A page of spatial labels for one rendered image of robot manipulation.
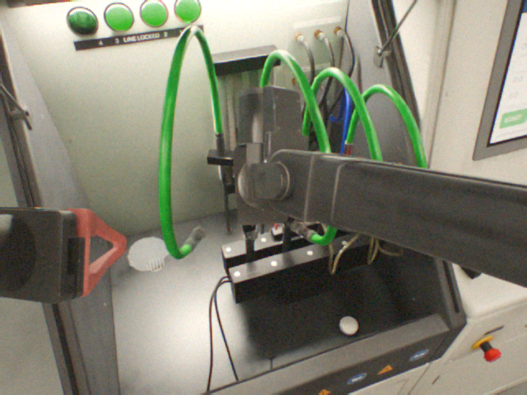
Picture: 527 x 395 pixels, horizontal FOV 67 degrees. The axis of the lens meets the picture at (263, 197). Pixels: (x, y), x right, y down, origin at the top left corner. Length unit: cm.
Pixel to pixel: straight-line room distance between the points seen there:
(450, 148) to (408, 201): 61
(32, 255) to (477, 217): 29
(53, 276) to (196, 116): 64
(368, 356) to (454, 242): 54
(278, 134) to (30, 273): 24
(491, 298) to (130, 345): 73
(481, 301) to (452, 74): 42
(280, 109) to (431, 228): 20
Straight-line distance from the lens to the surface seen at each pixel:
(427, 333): 83
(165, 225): 48
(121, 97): 86
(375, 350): 79
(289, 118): 41
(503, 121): 95
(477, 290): 89
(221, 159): 87
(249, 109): 42
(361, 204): 30
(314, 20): 89
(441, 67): 80
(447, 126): 86
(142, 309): 98
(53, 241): 32
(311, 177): 33
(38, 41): 82
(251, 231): 74
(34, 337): 208
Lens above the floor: 165
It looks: 45 degrees down
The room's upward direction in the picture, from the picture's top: straight up
